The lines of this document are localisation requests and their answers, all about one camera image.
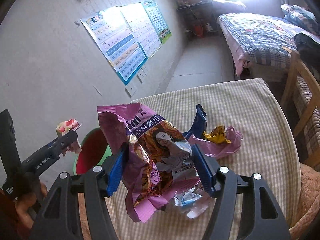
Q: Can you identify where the white red candy wrapper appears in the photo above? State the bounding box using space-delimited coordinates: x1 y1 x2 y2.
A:
56 119 83 156

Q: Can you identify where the pink white paper wrapper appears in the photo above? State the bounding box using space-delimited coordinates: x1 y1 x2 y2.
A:
187 197 211 219

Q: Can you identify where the pink plastic bag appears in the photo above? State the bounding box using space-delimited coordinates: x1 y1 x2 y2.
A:
188 125 243 159

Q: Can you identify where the yellow snack wrapper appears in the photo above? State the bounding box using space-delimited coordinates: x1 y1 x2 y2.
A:
203 125 231 144

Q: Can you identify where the dark blue snack wrapper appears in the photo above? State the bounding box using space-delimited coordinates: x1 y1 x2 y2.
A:
182 104 207 140

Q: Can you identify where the purple snack bag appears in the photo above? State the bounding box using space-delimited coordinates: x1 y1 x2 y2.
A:
97 102 200 223

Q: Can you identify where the light blue small wrapper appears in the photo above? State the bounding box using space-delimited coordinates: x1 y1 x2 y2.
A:
174 189 202 207

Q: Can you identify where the green red trash bin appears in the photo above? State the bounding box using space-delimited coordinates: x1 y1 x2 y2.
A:
73 128 112 175

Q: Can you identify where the beige checked table cloth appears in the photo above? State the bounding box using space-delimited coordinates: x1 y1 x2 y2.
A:
106 79 301 239

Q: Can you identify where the orange fuzzy cushion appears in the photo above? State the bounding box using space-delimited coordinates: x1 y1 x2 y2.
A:
289 163 319 239

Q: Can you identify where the wooden chair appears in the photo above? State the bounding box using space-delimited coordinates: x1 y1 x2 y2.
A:
280 50 319 169

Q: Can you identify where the bed with checked quilt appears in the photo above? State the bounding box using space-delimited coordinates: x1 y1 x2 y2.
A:
217 13 319 76

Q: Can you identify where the black clothing on chair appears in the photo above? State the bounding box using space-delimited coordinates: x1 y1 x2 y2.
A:
294 33 320 66

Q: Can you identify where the red bucket on floor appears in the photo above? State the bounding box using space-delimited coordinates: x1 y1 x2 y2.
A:
193 25 203 37

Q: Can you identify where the dark corner shelf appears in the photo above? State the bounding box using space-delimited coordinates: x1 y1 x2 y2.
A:
176 1 219 41

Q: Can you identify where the blue patterned pillow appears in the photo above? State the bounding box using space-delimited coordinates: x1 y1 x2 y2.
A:
281 4 319 35

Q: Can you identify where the purple pillow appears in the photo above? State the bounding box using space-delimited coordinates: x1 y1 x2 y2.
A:
210 0 247 15

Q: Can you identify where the white wall socket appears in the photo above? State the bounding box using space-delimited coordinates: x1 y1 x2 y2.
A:
137 68 146 83

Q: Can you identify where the blue pinyin wall poster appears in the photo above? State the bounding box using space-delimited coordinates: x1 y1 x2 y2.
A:
80 7 148 85

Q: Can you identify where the white chart wall poster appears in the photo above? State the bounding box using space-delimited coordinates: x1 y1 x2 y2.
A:
120 3 161 58

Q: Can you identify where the green wall poster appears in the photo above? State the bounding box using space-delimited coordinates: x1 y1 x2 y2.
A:
142 1 171 44

